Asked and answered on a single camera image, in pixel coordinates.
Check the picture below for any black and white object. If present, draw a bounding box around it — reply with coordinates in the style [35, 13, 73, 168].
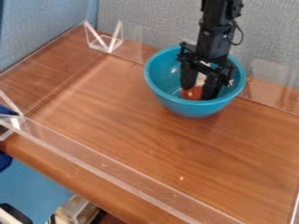
[0, 203, 33, 224]

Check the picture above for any clear acrylic back barrier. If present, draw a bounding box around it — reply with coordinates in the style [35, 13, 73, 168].
[83, 20, 299, 116]

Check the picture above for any blue cloth object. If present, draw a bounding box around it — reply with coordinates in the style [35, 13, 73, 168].
[0, 104, 19, 172]

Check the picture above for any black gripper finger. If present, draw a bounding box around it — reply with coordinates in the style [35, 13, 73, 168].
[200, 72, 224, 101]
[180, 61, 197, 89]

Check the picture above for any brown and white toy mushroom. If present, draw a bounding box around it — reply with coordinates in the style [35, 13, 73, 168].
[180, 73, 207, 101]

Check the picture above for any blue plastic bowl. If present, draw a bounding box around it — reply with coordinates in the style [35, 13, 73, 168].
[144, 45, 247, 117]

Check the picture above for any clear acrylic corner bracket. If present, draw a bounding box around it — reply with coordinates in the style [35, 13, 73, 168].
[83, 21, 124, 53]

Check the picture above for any clear acrylic left bracket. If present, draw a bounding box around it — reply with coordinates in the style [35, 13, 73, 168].
[0, 90, 24, 141]

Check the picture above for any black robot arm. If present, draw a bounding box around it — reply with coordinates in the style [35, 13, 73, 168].
[177, 0, 244, 101]

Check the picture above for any clear acrylic front barrier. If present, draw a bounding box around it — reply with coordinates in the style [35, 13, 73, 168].
[15, 116, 243, 224]

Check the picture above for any black cable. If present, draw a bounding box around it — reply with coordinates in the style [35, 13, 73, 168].
[227, 18, 244, 46]

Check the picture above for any beige box under table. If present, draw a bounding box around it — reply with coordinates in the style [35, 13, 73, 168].
[47, 195, 99, 224]

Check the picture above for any clear acrylic barrier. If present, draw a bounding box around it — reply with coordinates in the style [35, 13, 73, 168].
[15, 116, 243, 224]
[83, 20, 299, 116]

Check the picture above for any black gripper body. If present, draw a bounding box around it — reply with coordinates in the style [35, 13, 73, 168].
[177, 41, 235, 86]

